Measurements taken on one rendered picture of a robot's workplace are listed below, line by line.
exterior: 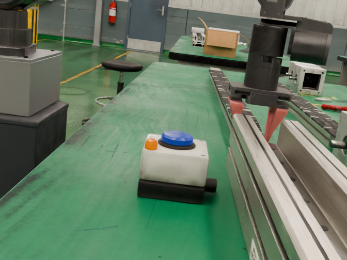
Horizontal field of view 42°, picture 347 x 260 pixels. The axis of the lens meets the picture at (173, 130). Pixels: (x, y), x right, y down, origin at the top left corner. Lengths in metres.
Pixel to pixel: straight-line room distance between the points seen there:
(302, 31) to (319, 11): 11.24
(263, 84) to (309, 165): 0.26
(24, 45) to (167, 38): 10.82
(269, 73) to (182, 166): 0.29
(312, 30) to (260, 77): 0.11
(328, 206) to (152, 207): 0.19
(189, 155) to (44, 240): 0.19
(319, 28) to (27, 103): 0.53
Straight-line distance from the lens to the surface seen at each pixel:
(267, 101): 0.77
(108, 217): 0.50
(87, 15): 12.03
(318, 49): 0.76
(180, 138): 0.55
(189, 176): 0.54
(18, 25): 0.93
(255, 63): 0.77
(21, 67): 0.87
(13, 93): 0.89
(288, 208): 0.36
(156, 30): 11.70
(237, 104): 0.76
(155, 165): 0.54
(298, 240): 0.31
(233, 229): 0.51
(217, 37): 2.85
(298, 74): 1.68
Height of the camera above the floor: 1.00
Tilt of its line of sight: 14 degrees down
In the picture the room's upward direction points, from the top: 7 degrees clockwise
